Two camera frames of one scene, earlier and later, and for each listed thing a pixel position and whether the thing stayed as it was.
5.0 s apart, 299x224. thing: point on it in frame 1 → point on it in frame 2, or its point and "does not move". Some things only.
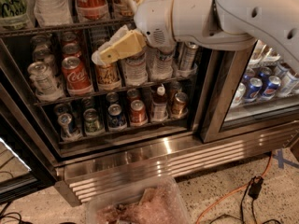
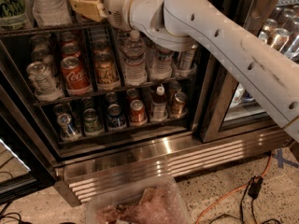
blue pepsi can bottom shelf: [115, 117] does not move
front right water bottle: [162, 66] does not move
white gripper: [153, 19] → [118, 5]
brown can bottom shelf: [178, 105] does not move
